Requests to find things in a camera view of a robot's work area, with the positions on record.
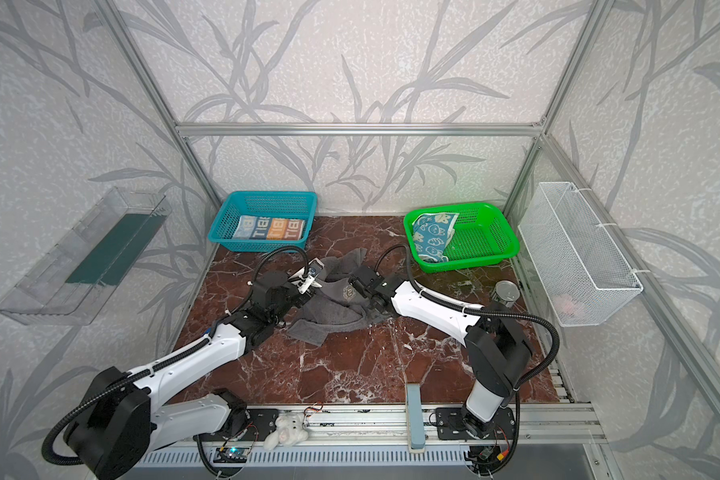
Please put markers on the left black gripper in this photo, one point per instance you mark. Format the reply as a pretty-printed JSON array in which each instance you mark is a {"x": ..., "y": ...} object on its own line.
[{"x": 294, "y": 285}]

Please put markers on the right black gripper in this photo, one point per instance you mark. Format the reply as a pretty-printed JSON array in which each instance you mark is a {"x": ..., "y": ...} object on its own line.
[{"x": 360, "y": 282}]

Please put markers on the grey towel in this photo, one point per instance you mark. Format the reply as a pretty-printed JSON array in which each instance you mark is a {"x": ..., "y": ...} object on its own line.
[{"x": 336, "y": 307}]

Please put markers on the printed rabbit towel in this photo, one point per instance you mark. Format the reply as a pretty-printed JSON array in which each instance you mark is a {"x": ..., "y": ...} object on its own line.
[{"x": 269, "y": 228}]

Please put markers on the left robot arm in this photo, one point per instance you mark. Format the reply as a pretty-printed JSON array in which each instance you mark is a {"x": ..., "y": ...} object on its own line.
[{"x": 126, "y": 415}]

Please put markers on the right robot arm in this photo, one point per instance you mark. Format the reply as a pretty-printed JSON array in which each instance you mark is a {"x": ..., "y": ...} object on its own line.
[{"x": 498, "y": 349}]

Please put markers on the teal plastic basket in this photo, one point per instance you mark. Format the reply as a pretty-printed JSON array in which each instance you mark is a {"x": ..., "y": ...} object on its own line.
[{"x": 278, "y": 204}]

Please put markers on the teal patterned towel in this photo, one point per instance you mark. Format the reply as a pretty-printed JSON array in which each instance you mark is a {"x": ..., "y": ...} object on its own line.
[{"x": 432, "y": 233}]

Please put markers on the green plastic basket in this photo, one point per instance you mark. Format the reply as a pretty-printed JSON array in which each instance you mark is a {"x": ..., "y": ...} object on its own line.
[{"x": 483, "y": 237}]

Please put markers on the metal tin can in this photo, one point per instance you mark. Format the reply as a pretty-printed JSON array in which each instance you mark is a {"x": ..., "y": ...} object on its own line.
[{"x": 507, "y": 293}]

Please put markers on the white plush toy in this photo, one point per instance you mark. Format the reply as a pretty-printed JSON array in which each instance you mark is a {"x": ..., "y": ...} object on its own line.
[{"x": 290, "y": 431}]

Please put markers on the grey blue sponge block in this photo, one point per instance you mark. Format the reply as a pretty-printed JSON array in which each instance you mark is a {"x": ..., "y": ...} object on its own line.
[{"x": 416, "y": 435}]

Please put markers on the green lit circuit board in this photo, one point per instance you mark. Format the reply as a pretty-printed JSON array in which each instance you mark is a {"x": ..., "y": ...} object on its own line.
[{"x": 231, "y": 455}]

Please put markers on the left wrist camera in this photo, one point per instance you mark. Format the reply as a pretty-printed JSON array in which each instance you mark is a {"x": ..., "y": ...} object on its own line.
[{"x": 306, "y": 279}]

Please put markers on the pink item in wire basket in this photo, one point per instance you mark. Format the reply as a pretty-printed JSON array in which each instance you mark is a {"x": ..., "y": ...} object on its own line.
[{"x": 566, "y": 306}]

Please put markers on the white wire mesh basket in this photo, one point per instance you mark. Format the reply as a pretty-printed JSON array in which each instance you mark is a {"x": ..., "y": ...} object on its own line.
[{"x": 574, "y": 253}]

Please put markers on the clear plastic wall bin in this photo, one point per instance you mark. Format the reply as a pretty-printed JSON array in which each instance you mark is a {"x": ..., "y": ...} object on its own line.
[{"x": 70, "y": 284}]

